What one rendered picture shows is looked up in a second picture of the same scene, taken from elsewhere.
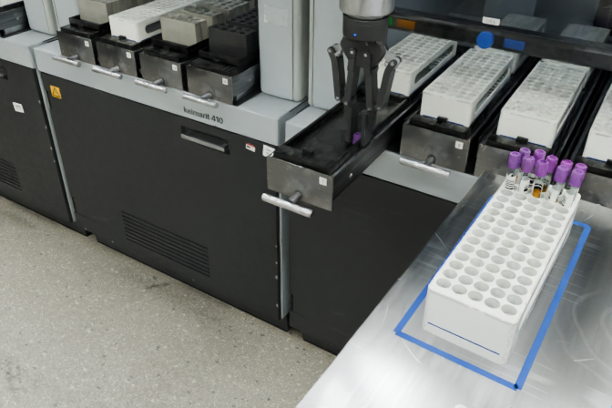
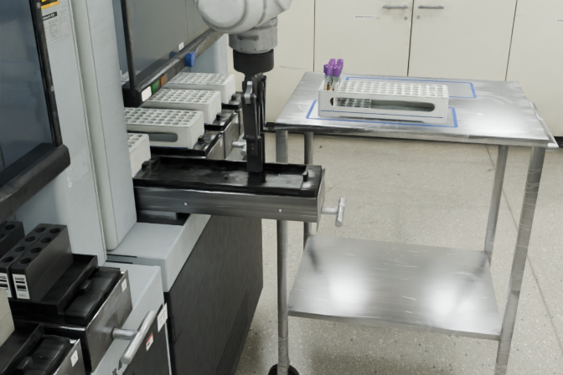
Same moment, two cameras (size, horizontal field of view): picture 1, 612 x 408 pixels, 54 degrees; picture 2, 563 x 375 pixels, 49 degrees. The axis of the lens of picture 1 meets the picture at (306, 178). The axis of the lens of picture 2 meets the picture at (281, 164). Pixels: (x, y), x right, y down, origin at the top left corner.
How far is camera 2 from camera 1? 164 cm
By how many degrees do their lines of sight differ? 94
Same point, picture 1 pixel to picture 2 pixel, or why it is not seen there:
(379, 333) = (462, 130)
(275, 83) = not seen: hidden behind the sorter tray
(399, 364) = (474, 125)
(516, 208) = (355, 88)
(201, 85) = (105, 332)
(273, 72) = (86, 249)
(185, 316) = not seen: outside the picture
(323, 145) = (272, 182)
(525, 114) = (211, 98)
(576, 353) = not seen: hidden behind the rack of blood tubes
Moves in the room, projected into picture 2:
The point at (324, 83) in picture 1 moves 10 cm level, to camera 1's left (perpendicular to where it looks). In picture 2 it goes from (121, 205) to (131, 232)
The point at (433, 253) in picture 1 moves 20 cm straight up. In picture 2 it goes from (385, 125) to (391, 38)
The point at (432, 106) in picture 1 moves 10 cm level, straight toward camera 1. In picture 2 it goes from (194, 133) to (241, 130)
